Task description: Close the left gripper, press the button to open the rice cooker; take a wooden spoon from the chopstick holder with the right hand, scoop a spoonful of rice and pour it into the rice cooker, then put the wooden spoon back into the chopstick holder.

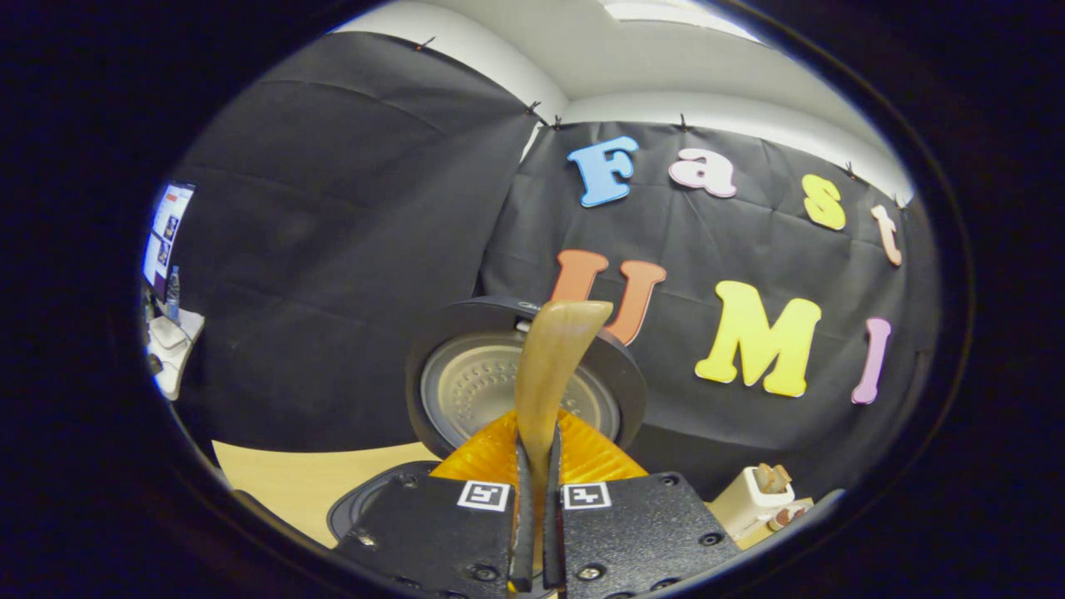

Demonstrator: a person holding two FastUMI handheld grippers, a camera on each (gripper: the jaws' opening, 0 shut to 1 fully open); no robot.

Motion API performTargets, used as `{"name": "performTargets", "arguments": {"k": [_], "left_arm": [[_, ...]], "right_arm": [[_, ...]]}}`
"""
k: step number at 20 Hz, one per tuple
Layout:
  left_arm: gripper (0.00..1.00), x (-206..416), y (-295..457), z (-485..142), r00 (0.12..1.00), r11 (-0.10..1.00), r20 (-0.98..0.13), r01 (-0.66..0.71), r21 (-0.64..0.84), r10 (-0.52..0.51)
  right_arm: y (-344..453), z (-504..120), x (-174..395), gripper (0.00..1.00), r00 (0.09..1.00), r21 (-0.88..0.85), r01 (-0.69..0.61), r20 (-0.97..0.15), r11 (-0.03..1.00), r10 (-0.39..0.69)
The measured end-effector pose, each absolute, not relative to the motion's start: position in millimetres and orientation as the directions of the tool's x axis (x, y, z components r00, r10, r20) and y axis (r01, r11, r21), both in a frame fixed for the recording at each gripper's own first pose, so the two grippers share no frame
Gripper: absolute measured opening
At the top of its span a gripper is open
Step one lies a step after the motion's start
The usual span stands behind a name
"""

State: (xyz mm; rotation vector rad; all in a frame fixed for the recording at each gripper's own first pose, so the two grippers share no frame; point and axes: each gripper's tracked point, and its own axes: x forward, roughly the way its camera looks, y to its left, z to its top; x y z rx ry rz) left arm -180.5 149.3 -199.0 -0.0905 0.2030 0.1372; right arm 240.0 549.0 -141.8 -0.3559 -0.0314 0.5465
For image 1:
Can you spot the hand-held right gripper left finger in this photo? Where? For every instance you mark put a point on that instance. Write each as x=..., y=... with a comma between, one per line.
x=522, y=532

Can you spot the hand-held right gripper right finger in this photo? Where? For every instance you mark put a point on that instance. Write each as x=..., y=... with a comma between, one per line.
x=556, y=532

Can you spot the silver black rice cooker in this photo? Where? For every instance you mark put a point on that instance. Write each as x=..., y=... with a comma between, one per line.
x=466, y=391

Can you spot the wooden spoon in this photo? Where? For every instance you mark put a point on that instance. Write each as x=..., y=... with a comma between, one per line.
x=553, y=358

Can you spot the white toaster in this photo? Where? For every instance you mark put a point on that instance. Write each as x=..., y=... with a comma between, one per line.
x=745, y=507

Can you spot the toasted bread slice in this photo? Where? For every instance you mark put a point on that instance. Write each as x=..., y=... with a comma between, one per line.
x=782, y=474
x=762, y=480

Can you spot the brown meat piece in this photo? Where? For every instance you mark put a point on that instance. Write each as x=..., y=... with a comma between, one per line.
x=788, y=517

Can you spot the small white plate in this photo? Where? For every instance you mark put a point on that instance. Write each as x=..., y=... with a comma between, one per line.
x=799, y=509

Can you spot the white side desk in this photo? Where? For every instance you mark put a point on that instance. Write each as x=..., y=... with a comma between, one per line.
x=175, y=358

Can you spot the clear water bottle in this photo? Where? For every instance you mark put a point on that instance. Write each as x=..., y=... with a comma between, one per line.
x=172, y=295

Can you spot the computer monitor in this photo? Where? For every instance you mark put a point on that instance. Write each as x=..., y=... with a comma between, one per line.
x=166, y=237

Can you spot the long ceiling light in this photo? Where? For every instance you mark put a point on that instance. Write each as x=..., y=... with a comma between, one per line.
x=674, y=12

